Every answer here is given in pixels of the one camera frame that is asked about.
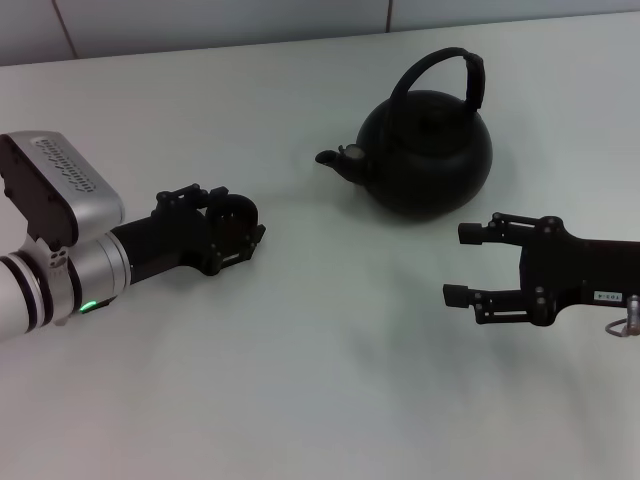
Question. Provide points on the black round teapot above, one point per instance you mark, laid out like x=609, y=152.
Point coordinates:
x=425, y=160

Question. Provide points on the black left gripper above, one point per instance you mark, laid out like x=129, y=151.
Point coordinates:
x=165, y=245

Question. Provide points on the small black teacup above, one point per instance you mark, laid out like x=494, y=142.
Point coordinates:
x=241, y=206

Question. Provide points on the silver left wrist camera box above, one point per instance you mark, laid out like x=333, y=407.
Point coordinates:
x=75, y=175

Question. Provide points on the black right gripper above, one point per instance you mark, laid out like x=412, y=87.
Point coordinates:
x=585, y=270

